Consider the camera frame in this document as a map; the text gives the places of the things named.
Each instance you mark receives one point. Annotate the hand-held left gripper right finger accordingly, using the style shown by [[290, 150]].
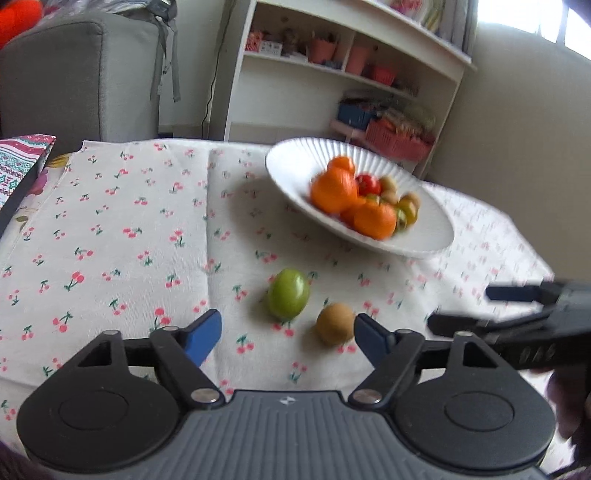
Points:
[[369, 339]]

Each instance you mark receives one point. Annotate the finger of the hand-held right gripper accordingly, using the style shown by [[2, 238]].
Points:
[[461, 325], [517, 292]]

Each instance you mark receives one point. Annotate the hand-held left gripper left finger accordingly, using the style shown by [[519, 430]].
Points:
[[203, 334]]

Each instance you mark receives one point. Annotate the brown longan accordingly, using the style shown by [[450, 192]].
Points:
[[411, 200], [335, 324], [388, 183]]

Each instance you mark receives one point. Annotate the green jujube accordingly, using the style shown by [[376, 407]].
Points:
[[288, 294]]

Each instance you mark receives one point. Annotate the mandarin orange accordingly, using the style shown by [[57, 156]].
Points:
[[375, 219], [334, 189]]

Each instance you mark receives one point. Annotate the green-orange cherry tomato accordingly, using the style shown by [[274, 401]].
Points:
[[406, 218]]

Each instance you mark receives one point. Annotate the large red tomato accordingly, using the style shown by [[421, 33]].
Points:
[[368, 184]]

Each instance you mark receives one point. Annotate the orange cherry tomato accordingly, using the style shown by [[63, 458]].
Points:
[[342, 164]]

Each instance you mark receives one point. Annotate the white ribbed plate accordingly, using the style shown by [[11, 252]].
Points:
[[295, 170]]

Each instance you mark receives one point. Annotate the person's right hand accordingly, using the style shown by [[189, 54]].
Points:
[[575, 401]]

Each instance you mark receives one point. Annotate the cherry print tablecloth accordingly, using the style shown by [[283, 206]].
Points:
[[115, 258]]

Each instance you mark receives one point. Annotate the large pink basket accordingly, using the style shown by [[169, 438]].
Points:
[[395, 142]]

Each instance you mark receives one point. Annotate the blue storage box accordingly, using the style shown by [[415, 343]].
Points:
[[355, 116]]

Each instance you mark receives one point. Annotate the floral cloth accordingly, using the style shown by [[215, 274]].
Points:
[[39, 182]]

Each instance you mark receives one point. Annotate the striped patterned cushion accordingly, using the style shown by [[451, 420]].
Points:
[[14, 166]]

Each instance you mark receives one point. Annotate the red basket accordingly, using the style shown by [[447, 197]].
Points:
[[384, 75]]

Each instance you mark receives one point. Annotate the row of books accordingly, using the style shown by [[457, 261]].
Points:
[[457, 23]]

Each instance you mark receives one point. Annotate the pink pot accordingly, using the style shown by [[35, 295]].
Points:
[[358, 60]]

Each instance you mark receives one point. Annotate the window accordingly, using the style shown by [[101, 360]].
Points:
[[517, 11]]

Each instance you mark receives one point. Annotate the grey sofa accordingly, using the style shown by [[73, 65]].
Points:
[[83, 78]]

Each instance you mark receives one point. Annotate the pink cup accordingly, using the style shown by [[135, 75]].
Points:
[[321, 50]]

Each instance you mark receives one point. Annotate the white labelled box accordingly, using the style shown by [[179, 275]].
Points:
[[271, 47]]

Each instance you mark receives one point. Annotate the small pink perforated basket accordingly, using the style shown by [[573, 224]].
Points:
[[254, 41]]

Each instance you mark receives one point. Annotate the white shelf unit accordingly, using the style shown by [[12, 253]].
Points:
[[281, 18]]

